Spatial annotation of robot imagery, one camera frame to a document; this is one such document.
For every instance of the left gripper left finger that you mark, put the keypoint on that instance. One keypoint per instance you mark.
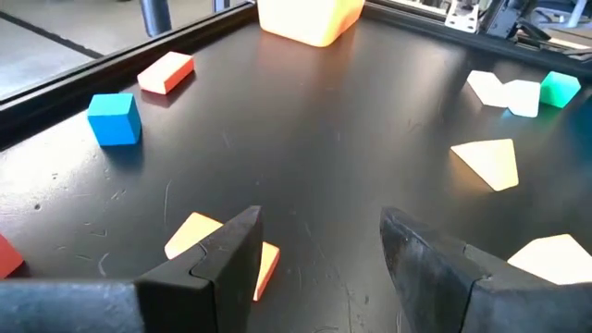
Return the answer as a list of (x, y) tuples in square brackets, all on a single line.
[(222, 287)]

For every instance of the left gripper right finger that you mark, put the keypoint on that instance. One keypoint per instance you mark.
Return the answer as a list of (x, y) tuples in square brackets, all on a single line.
[(430, 277)]

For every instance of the peach wooden block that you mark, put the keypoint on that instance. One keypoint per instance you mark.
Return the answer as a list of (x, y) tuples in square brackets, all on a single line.
[(192, 233)]

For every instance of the orange yellow wedge block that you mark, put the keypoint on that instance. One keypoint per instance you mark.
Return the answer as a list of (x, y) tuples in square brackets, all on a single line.
[(490, 162)]

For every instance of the white block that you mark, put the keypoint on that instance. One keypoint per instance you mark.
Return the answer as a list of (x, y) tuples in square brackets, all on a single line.
[(485, 88)]

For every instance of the red rectangular block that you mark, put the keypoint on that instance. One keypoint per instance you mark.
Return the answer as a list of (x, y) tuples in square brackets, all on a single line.
[(166, 71), (7, 256)]

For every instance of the green cube block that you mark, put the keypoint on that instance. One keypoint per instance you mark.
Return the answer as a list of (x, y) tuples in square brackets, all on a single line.
[(559, 88)]

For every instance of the black table mat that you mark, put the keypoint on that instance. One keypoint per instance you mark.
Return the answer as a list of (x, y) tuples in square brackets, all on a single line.
[(324, 139)]

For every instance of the blue cube block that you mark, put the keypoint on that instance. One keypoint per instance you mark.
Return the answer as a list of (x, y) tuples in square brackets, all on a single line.
[(114, 119)]

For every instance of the orange plastic bin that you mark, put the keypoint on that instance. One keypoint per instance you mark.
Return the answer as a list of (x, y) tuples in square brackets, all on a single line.
[(310, 18)]

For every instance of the black aluminium table frame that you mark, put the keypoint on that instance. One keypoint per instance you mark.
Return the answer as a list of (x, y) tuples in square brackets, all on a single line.
[(69, 88)]

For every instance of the white metal bracket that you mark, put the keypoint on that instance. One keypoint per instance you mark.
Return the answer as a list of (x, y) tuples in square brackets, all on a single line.
[(462, 16)]

